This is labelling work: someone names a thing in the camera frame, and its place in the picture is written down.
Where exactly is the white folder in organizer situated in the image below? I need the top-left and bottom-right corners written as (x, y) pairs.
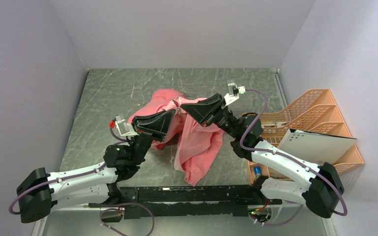
top-left (278, 129), bottom-right (357, 165)

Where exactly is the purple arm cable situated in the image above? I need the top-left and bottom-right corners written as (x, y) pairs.
top-left (239, 88), bottom-right (348, 228)
top-left (9, 125), bottom-right (156, 236)

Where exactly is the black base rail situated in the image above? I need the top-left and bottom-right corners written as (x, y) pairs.
top-left (88, 185), bottom-right (282, 219)

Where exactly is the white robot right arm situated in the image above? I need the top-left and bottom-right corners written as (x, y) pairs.
top-left (180, 93), bottom-right (348, 218)

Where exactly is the pink zip-up jacket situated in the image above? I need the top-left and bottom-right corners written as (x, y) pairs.
top-left (128, 88), bottom-right (224, 186)

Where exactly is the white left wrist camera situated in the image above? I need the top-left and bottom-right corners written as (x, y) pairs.
top-left (108, 115), bottom-right (138, 137)

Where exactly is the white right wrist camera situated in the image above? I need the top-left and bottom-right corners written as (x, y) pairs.
top-left (224, 80), bottom-right (246, 106)

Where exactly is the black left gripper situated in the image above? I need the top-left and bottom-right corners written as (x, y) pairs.
top-left (129, 108), bottom-right (176, 166)

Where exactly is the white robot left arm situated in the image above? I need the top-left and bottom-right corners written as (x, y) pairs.
top-left (9, 109), bottom-right (176, 223)

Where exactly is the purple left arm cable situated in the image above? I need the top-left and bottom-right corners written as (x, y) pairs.
top-left (9, 125), bottom-right (156, 236)

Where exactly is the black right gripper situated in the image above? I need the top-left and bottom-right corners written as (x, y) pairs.
top-left (180, 93), bottom-right (241, 140)

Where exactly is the blue capped item in organizer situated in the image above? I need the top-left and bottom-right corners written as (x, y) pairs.
top-left (253, 166), bottom-right (262, 178)

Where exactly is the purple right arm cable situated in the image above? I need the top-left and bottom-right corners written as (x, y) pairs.
top-left (239, 88), bottom-right (348, 228)

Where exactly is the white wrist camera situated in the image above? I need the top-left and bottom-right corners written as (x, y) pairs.
top-left (108, 115), bottom-right (138, 137)
top-left (224, 80), bottom-right (246, 106)

